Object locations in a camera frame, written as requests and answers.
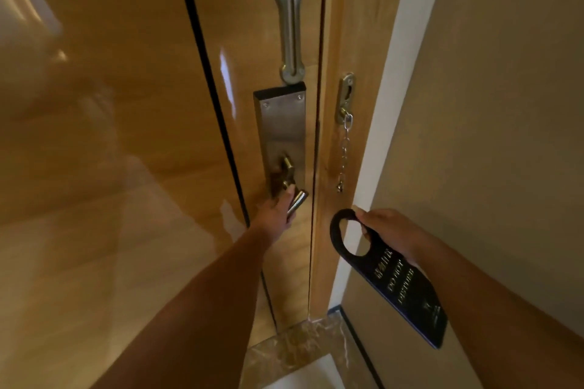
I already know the person's left hand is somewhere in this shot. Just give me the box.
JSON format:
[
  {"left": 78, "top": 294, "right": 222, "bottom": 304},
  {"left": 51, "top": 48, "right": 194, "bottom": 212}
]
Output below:
[{"left": 251, "top": 184, "right": 297, "bottom": 244}]

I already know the person's right hand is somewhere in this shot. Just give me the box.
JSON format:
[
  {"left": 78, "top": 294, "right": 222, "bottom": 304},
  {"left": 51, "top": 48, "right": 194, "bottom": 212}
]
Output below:
[{"left": 352, "top": 205, "right": 435, "bottom": 266}]

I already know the metal door lever handle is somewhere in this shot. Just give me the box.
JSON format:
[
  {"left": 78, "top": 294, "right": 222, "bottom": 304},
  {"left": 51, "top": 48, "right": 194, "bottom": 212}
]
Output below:
[{"left": 272, "top": 173, "right": 309, "bottom": 216}]

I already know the black door hanger sign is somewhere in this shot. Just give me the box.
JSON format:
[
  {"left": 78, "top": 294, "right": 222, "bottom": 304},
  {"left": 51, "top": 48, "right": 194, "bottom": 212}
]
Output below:
[{"left": 330, "top": 208, "right": 448, "bottom": 349}]

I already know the person's left forearm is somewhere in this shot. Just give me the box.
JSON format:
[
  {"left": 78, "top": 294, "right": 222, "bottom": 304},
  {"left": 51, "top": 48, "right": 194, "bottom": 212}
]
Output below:
[{"left": 92, "top": 225, "right": 274, "bottom": 389}]

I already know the person's right forearm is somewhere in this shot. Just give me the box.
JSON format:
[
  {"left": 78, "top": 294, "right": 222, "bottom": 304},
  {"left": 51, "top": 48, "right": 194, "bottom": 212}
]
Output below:
[{"left": 413, "top": 238, "right": 584, "bottom": 389}]

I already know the metal door lock plate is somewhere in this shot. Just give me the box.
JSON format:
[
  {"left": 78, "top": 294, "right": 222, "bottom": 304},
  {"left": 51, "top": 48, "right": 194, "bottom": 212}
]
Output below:
[{"left": 253, "top": 82, "right": 307, "bottom": 198}]

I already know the glossy wooden door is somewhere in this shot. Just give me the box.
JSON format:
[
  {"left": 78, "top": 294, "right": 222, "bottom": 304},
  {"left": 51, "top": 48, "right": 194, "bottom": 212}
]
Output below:
[{"left": 0, "top": 0, "right": 328, "bottom": 389}]

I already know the metal door security chain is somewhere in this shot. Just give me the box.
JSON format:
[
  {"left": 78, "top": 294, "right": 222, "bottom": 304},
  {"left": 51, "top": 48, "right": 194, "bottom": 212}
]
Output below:
[{"left": 337, "top": 113, "right": 354, "bottom": 193}]

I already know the metal chain anchor plate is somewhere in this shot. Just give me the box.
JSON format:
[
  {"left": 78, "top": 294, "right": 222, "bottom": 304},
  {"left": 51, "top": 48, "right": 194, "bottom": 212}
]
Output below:
[{"left": 336, "top": 73, "right": 356, "bottom": 125}]

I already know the wooden door frame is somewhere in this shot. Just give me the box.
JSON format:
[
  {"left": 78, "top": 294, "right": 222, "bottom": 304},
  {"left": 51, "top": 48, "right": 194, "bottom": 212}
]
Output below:
[{"left": 308, "top": 0, "right": 412, "bottom": 320}]

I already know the metal chain slide track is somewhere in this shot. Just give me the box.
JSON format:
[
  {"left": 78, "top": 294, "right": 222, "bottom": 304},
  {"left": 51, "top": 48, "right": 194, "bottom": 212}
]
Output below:
[{"left": 273, "top": 0, "right": 306, "bottom": 85}]

